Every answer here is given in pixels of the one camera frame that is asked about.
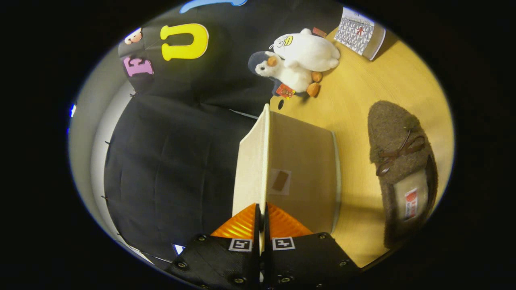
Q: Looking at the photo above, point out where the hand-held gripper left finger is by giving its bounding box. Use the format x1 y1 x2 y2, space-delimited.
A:
165 203 260 290

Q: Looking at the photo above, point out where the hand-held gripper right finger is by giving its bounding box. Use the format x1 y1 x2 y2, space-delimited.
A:
264 203 361 289

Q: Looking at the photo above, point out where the beige fabric storage box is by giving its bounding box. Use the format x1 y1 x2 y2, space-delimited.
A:
232 104 342 250

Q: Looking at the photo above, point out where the brown fuzzy shoe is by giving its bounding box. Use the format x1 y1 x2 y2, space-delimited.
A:
367 101 439 249

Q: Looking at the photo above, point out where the penguin plush toy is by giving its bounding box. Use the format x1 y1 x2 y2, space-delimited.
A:
248 51 323 98

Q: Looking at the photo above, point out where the white duck plush toy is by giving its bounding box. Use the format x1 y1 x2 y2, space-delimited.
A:
269 27 341 72

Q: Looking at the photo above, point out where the grey patterned book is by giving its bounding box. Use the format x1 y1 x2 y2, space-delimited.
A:
333 7 386 61

